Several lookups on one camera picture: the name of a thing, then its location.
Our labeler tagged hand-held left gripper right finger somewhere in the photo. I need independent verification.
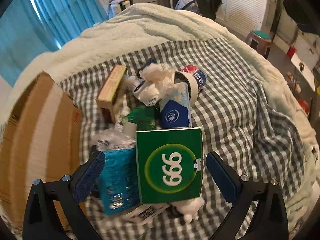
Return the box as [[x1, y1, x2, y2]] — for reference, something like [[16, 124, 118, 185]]
[[205, 151, 289, 240]]

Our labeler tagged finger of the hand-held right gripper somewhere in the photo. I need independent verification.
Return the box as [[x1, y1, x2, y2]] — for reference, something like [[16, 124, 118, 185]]
[[282, 0, 320, 33]]

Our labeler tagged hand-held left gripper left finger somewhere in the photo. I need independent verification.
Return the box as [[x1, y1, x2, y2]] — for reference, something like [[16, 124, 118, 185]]
[[23, 151, 106, 240]]

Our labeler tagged teal plastic packet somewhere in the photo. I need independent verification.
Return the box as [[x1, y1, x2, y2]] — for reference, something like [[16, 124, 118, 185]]
[[97, 148, 142, 216]]

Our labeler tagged green medicine box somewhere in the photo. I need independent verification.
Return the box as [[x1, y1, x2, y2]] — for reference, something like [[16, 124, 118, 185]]
[[135, 127, 203, 204]]

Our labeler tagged brown cardboard box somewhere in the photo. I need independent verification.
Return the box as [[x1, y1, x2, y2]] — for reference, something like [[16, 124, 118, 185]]
[[0, 71, 83, 233]]

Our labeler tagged white side table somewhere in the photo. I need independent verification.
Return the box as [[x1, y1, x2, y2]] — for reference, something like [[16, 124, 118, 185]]
[[291, 34, 320, 90]]

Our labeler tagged crumpled clear plastic wrapper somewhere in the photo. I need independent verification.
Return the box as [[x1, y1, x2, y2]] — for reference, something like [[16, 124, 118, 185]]
[[90, 122, 137, 153]]

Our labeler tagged plastic stool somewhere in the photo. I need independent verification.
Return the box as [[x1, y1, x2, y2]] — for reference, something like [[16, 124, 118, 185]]
[[246, 30, 272, 57]]

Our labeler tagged white louvered wardrobe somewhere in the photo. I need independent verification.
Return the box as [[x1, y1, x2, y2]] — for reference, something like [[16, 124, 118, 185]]
[[210, 0, 278, 34]]

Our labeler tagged small white QR sachet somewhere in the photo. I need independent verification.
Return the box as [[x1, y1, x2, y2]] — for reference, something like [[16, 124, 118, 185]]
[[122, 202, 170, 227]]

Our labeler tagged grey gingham bed sheet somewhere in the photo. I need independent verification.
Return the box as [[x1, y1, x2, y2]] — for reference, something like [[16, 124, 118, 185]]
[[56, 38, 308, 240]]

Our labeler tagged blue tissue pack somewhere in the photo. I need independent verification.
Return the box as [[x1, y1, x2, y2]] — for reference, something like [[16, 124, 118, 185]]
[[159, 82, 192, 130]]

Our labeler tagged green foil packet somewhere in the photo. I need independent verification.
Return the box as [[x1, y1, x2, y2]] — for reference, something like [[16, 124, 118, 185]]
[[125, 106, 160, 132]]

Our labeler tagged yellow cardboard box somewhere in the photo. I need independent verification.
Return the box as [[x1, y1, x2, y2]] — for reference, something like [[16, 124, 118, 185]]
[[96, 65, 128, 123]]

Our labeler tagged masking tape roll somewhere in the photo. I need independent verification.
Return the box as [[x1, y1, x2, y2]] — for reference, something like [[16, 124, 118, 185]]
[[174, 71, 199, 104]]

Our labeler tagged red and blue can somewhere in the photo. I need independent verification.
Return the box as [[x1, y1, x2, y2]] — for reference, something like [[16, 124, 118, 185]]
[[181, 65, 208, 92]]

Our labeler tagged dark jacket on chair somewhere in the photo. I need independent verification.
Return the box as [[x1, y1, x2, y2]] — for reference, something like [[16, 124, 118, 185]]
[[175, 0, 224, 20]]

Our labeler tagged white handheld device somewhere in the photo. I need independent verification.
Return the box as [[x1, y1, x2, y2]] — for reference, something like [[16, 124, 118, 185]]
[[126, 76, 148, 98]]

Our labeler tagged crumpled white tissue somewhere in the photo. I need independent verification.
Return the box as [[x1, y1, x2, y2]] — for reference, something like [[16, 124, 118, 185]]
[[139, 64, 179, 107]]

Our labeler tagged pale fluffy blanket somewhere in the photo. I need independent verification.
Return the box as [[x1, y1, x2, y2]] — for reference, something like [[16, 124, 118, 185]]
[[0, 3, 320, 230]]

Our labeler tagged blue curtain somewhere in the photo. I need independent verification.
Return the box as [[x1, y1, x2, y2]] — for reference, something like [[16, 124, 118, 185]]
[[0, 0, 110, 78]]

